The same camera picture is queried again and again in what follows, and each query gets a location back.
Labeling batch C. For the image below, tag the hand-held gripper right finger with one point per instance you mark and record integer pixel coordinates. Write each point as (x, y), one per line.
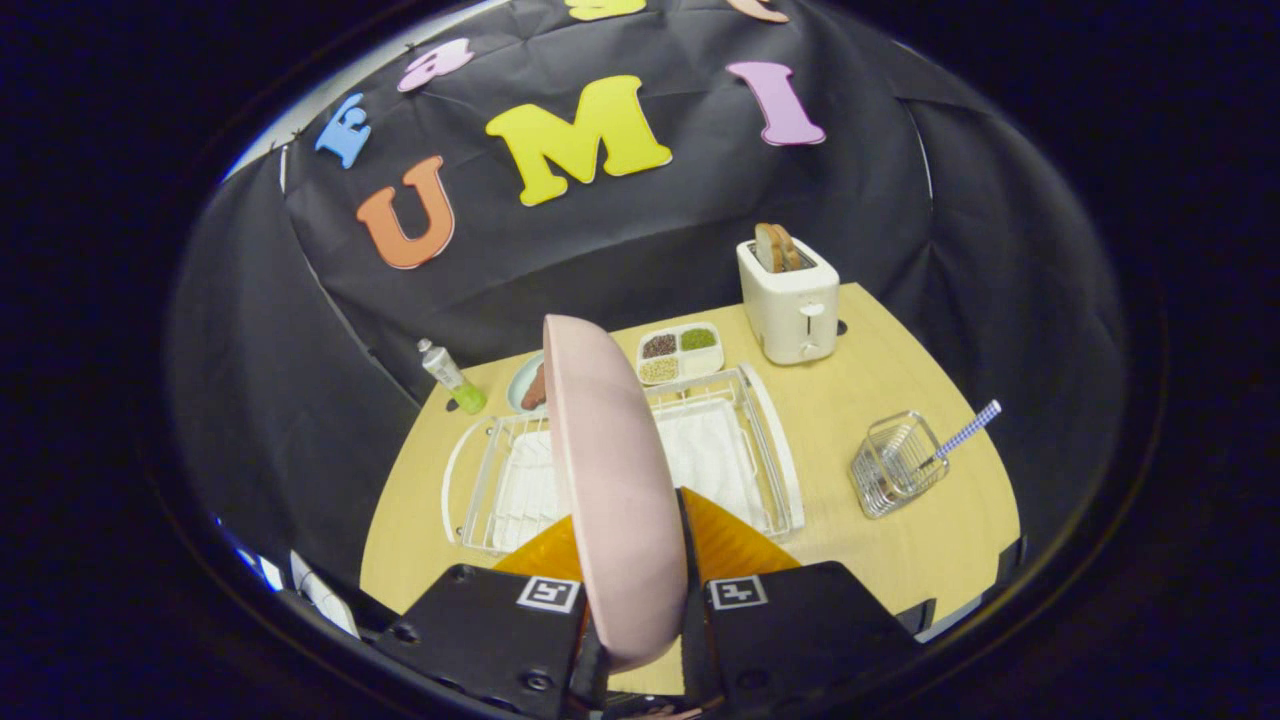
(790, 640)

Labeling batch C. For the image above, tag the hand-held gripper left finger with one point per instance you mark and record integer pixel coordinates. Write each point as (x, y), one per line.
(500, 640)

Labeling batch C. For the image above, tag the pink plate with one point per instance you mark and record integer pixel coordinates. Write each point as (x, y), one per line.
(615, 480)

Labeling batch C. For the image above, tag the small grey-green dish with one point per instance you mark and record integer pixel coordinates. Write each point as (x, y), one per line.
(518, 385)

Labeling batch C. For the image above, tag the white drain mat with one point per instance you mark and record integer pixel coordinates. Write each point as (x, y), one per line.
(705, 450)

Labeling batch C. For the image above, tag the brown sausage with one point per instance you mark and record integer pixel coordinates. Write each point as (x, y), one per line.
(537, 388)

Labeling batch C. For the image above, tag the clear bottle with green liquid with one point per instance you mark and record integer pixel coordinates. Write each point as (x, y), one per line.
(448, 372)

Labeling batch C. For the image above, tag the white divided tray with grains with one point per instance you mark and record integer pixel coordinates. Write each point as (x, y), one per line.
(680, 353)

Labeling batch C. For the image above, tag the cream toaster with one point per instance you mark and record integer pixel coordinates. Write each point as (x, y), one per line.
(795, 320)

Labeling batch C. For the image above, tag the brown toast slice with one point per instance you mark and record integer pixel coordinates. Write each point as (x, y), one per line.
(767, 248)
(790, 248)

